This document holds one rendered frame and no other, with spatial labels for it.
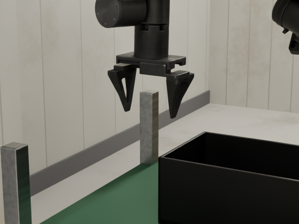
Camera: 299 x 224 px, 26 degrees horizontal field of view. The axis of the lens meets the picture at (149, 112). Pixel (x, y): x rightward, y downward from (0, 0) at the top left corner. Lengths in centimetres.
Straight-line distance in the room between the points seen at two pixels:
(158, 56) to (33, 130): 274
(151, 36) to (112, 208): 30
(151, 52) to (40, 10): 270
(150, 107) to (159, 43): 27
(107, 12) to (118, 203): 34
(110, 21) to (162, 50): 11
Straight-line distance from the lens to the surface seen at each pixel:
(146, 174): 127
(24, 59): 363
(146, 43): 105
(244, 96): 588
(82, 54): 409
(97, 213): 109
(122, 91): 109
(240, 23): 580
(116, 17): 99
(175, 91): 104
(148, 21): 104
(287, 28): 143
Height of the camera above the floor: 137
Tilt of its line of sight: 14 degrees down
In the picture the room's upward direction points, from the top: straight up
